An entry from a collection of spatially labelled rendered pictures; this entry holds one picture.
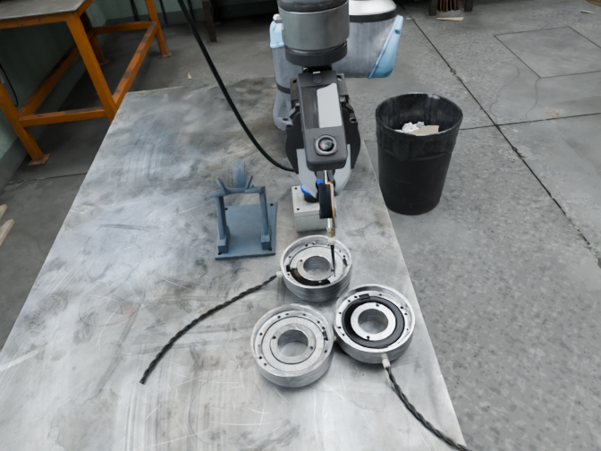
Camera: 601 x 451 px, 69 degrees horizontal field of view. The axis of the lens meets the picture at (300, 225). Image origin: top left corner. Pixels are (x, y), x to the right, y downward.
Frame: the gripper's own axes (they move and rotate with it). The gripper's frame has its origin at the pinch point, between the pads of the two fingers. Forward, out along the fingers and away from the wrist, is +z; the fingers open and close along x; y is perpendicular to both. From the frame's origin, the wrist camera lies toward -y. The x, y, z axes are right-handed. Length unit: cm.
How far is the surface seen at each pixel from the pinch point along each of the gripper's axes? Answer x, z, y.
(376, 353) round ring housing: -4.2, 9.3, -20.1
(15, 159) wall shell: 170, 89, 164
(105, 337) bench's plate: 33.2, 13.0, -12.3
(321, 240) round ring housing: 1.2, 9.8, 0.4
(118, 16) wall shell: 168, 81, 382
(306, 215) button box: 3.3, 9.5, 6.1
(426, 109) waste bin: -48, 57, 119
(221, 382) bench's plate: 15.6, 13.0, -20.4
